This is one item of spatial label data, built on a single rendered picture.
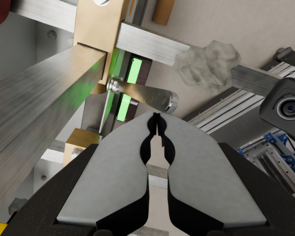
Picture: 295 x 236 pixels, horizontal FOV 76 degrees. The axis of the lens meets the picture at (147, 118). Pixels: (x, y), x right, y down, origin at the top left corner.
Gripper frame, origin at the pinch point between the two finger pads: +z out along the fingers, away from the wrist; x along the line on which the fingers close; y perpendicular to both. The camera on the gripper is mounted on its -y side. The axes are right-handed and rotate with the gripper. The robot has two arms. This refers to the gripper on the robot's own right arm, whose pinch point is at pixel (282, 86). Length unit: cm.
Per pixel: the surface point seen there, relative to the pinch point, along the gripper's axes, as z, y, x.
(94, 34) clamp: -5.4, -28.3, -0.8
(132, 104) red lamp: 11.6, -21.3, -16.6
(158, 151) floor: 83, 9, -84
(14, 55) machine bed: 11, -49, -14
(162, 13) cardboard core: 74, -20, 3
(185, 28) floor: 82, -6, 0
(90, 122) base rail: 11.6, -30.3, -25.4
